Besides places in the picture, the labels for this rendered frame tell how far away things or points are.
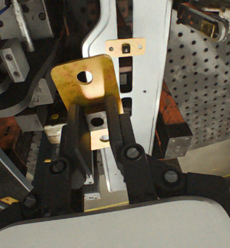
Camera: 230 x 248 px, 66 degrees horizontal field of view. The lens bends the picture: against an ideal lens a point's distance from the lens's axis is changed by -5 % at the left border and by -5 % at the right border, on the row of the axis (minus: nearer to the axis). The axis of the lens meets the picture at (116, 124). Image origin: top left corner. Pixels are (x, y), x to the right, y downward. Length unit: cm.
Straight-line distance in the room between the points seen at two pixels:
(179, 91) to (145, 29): 56
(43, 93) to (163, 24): 27
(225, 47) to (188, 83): 21
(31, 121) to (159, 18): 32
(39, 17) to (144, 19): 21
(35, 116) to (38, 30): 18
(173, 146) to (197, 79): 40
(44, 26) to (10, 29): 7
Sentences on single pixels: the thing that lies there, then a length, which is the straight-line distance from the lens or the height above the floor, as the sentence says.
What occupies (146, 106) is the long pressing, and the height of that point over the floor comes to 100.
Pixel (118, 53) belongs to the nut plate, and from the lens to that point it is 42.
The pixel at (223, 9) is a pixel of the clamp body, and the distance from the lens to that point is 41.
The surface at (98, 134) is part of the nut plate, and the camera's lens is 15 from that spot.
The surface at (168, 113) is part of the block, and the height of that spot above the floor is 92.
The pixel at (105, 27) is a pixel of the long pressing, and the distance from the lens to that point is 40.
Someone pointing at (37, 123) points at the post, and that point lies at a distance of 41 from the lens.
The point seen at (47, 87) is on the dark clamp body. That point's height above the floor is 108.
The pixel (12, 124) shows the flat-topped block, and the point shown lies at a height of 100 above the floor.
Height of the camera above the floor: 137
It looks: 43 degrees down
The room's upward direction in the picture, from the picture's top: 172 degrees clockwise
